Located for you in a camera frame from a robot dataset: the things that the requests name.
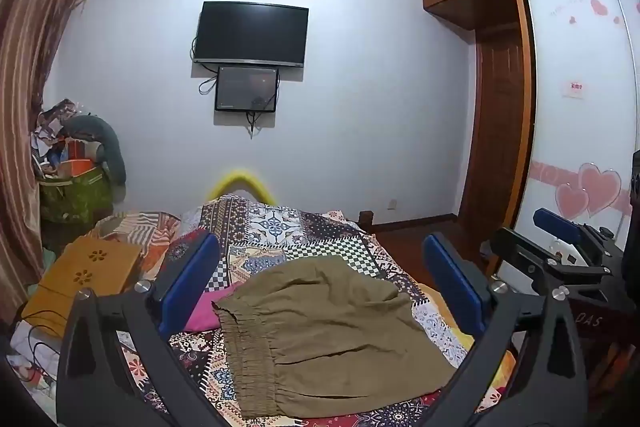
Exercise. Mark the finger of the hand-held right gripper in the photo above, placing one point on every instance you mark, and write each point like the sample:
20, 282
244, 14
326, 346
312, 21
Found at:
555, 223
515, 247

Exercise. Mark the striped brown curtain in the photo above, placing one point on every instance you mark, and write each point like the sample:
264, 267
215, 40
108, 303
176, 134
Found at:
30, 82

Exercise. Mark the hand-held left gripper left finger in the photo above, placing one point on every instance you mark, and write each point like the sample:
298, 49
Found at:
192, 279

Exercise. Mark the pink cloth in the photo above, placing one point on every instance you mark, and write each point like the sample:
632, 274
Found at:
207, 312

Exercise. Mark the patchwork printed blanket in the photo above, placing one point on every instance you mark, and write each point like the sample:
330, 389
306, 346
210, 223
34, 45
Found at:
320, 227

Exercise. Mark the olive green pants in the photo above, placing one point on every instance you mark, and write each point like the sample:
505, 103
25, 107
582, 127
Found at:
340, 322

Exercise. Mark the orange yellow blanket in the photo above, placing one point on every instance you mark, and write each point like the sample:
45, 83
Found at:
445, 307

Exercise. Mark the white wall socket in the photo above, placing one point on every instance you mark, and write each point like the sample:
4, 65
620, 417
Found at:
393, 204

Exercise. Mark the white printed cloth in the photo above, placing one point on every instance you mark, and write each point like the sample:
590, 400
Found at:
20, 347

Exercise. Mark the black wall television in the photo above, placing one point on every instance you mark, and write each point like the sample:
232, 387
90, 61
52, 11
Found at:
250, 34

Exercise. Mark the wooden lap desk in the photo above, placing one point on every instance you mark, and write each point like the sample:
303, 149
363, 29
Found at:
85, 277

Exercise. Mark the wooden bed post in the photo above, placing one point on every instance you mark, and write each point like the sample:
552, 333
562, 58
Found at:
366, 221

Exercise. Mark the large pink heart sticker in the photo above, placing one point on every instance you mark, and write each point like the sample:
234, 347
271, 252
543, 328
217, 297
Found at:
600, 187

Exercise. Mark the green fabric bag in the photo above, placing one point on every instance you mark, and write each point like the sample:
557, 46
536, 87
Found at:
75, 199

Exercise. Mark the yellow headboard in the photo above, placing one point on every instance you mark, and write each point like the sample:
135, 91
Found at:
240, 177

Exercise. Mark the brown wooden door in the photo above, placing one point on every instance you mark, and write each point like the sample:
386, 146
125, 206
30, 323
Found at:
495, 132

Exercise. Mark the small label sticker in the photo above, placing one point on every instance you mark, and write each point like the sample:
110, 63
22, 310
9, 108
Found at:
575, 89

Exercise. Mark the small black wall monitor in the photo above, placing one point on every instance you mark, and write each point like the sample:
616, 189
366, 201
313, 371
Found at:
247, 88

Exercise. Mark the striped orange pillow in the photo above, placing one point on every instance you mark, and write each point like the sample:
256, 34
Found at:
135, 232

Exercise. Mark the grey plush pillow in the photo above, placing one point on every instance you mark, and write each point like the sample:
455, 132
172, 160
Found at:
107, 142

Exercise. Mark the small pink heart sticker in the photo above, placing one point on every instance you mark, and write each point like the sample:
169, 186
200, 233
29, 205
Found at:
570, 202

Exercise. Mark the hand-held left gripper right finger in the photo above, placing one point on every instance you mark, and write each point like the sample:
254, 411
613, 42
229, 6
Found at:
452, 292

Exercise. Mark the pile of clutter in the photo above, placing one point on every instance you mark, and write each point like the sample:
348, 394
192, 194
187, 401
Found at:
50, 127

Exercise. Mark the dark brown wooden furniture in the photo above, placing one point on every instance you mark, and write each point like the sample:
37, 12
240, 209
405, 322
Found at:
600, 372

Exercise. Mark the orange box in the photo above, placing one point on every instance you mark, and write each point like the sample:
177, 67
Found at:
75, 168

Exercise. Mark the teal cloth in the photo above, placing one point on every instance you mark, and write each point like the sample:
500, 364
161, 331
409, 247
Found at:
47, 264

